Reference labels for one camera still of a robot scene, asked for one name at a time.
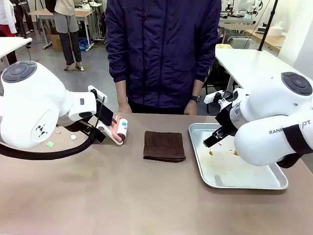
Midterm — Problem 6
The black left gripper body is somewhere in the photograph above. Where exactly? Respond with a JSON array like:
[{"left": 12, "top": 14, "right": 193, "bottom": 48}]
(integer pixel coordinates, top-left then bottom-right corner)
[{"left": 96, "top": 102, "right": 114, "bottom": 126}]

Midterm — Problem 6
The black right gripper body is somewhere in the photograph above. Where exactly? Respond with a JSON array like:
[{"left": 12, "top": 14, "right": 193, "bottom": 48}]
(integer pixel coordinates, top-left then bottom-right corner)
[{"left": 215, "top": 103, "right": 242, "bottom": 138}]

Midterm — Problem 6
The pink handled lint roller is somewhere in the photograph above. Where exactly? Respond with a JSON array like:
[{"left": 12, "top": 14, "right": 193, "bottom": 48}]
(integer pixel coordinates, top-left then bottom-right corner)
[{"left": 111, "top": 115, "right": 130, "bottom": 145}]

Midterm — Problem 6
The brown cloth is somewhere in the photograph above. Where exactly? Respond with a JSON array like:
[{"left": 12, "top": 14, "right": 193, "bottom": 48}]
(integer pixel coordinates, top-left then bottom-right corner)
[{"left": 143, "top": 130, "right": 187, "bottom": 164}]

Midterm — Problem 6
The person's right forearm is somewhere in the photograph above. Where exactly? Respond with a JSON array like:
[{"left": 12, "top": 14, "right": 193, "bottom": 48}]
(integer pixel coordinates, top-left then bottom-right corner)
[{"left": 115, "top": 80, "right": 129, "bottom": 104}]

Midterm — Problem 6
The person's left forearm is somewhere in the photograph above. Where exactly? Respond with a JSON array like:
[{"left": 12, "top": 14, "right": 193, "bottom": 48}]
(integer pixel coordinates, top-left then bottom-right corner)
[{"left": 191, "top": 78, "right": 205, "bottom": 98}]

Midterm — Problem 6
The person's right hand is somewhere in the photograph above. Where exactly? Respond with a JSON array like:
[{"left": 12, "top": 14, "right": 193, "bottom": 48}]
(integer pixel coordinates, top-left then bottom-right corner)
[{"left": 118, "top": 101, "right": 133, "bottom": 114}]

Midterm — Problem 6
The person's left hand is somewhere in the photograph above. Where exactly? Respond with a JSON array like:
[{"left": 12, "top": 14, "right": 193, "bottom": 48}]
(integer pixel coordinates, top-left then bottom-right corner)
[{"left": 183, "top": 101, "right": 199, "bottom": 116}]

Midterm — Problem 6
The white folding stand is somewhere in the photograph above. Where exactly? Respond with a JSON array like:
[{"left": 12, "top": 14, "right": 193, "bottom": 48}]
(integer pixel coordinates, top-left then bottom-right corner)
[{"left": 96, "top": 122, "right": 124, "bottom": 146}]

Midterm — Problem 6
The silver metal tray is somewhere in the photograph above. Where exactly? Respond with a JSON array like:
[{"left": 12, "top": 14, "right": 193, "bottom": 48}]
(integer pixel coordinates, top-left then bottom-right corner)
[{"left": 188, "top": 122, "right": 289, "bottom": 190}]

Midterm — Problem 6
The large white table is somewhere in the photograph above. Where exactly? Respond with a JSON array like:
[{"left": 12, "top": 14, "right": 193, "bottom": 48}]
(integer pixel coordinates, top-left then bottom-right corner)
[{"left": 214, "top": 47, "right": 313, "bottom": 92}]

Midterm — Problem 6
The blue plastic bag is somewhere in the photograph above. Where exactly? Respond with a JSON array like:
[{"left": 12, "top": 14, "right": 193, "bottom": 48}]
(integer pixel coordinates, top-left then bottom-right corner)
[{"left": 78, "top": 38, "right": 90, "bottom": 52}]

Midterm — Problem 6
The person in purple jacket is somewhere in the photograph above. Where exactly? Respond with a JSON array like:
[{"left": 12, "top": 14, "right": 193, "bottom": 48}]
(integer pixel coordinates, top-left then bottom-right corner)
[{"left": 105, "top": 0, "right": 222, "bottom": 116}]

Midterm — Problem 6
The cardboard box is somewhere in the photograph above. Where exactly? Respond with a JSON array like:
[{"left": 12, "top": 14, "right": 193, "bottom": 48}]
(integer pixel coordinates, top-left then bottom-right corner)
[{"left": 49, "top": 33, "right": 63, "bottom": 52}]

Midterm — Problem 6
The wooden workbench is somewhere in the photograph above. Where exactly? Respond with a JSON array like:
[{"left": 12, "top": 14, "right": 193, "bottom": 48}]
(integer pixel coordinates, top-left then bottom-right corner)
[{"left": 244, "top": 28, "right": 286, "bottom": 52}]

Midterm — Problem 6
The person in beige top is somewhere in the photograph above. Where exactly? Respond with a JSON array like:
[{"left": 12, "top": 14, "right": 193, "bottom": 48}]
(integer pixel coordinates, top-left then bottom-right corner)
[{"left": 53, "top": 0, "right": 85, "bottom": 72}]

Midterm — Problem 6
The white paper roll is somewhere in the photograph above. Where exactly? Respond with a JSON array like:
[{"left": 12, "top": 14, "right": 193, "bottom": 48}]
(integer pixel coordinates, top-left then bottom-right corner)
[{"left": 268, "top": 21, "right": 286, "bottom": 38}]

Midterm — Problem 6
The black tripod pole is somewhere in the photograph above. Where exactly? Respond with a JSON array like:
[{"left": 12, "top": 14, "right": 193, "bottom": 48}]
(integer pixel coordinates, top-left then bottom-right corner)
[{"left": 258, "top": 0, "right": 280, "bottom": 51}]

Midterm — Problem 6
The wooden top background table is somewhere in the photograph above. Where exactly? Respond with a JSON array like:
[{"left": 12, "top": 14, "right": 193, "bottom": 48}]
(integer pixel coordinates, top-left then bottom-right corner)
[{"left": 28, "top": 8, "right": 95, "bottom": 48}]

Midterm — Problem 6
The small white table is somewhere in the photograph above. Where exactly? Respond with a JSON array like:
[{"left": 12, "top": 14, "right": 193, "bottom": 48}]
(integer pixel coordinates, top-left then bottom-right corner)
[{"left": 0, "top": 37, "right": 33, "bottom": 68}]

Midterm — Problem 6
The person in white and red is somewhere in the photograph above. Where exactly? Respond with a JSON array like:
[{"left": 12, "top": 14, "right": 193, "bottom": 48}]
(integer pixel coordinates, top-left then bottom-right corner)
[{"left": 0, "top": 0, "right": 18, "bottom": 38}]

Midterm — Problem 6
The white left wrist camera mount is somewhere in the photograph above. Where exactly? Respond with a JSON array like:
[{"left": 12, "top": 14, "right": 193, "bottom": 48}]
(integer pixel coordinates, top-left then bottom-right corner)
[{"left": 87, "top": 85, "right": 108, "bottom": 101}]

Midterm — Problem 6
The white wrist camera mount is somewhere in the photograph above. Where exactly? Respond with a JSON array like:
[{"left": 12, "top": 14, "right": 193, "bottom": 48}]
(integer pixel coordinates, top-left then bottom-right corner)
[
  {"left": 87, "top": 85, "right": 108, "bottom": 101},
  {"left": 203, "top": 90, "right": 226, "bottom": 105}
]

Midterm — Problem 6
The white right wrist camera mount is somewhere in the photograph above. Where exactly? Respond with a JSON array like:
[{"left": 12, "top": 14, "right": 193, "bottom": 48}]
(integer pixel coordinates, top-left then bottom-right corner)
[{"left": 203, "top": 90, "right": 226, "bottom": 105}]

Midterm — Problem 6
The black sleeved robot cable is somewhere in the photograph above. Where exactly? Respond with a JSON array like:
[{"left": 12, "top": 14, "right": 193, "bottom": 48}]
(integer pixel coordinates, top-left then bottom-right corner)
[{"left": 0, "top": 119, "right": 107, "bottom": 161}]

